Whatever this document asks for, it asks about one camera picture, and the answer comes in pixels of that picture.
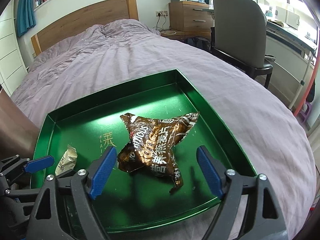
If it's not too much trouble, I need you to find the white wardrobe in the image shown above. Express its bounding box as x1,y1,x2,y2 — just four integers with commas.
0,0,28,96

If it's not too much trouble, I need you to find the green metal tray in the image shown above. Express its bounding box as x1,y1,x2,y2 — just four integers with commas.
34,69,256,233

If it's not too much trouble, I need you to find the white desk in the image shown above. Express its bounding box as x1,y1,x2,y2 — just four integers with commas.
257,0,320,111

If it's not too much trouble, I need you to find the brown foil snack bag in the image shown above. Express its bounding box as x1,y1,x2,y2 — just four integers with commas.
117,112,199,194

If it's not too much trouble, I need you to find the wall power socket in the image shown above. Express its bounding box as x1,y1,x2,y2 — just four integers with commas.
156,10,168,17

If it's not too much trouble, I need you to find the purple bed duvet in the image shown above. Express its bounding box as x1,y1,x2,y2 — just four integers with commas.
11,20,316,239

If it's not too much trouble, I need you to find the wooden headboard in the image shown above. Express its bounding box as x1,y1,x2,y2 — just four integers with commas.
31,0,139,56

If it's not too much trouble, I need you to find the wooden drawer cabinet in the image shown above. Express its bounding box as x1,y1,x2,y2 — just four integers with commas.
169,1,214,40

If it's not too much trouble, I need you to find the grey office chair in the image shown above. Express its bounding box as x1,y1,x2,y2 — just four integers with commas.
212,0,275,88

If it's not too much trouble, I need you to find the teal curtain left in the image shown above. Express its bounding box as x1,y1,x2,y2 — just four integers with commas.
16,0,36,37

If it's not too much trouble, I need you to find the black and copper bin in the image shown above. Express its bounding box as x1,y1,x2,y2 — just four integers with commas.
0,88,40,159

